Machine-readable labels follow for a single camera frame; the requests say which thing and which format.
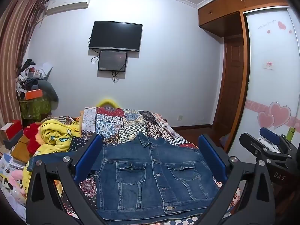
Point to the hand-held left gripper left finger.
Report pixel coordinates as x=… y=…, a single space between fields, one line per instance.
x=90 y=155

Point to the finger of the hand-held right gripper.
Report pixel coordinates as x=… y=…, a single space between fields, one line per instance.
x=254 y=145
x=269 y=134

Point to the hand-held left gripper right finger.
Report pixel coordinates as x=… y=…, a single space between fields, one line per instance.
x=212 y=155

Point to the blue denim jacket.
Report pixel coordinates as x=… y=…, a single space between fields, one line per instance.
x=145 y=175

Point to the pale purple cloth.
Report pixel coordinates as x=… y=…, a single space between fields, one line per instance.
x=224 y=143

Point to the green bottle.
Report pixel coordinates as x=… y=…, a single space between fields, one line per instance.
x=291 y=134

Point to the yellow cartoon blanket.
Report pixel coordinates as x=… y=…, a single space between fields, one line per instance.
x=56 y=136

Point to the white heart-print sliding door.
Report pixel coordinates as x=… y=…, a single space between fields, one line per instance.
x=269 y=91

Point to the patchwork printed bedspread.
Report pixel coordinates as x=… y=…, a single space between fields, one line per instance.
x=131 y=121

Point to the yellow plush object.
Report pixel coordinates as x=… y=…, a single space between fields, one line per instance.
x=107 y=102

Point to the red plush toy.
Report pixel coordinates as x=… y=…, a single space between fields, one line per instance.
x=30 y=140

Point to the brown wooden door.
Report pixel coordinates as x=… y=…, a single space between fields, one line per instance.
x=232 y=79

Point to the brown cardboard box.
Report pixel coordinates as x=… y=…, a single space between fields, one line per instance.
x=21 y=148

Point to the white paper label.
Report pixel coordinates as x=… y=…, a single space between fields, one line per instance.
x=269 y=64

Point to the green cloth covered table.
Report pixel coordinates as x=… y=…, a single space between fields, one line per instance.
x=35 y=109

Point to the pink plush toy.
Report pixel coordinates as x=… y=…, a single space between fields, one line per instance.
x=14 y=182

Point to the red and white box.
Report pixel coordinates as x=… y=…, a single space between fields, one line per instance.
x=14 y=129

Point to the stack of printed books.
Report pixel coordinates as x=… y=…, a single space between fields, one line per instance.
x=9 y=164

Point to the orange box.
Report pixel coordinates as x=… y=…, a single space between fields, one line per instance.
x=33 y=94

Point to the small black monitor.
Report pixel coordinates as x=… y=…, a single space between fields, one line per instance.
x=112 y=60

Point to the pile of clutter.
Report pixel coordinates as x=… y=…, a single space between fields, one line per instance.
x=28 y=75

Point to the striped brown curtain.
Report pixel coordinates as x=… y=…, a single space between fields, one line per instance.
x=14 y=51

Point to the wooden overhead wardrobe cabinet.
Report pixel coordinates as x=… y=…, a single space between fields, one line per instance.
x=225 y=11

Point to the white air conditioner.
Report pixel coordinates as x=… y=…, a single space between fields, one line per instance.
x=68 y=3

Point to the white wall socket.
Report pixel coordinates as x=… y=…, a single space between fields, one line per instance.
x=180 y=117

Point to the black wall television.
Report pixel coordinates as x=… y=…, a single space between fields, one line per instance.
x=116 y=36

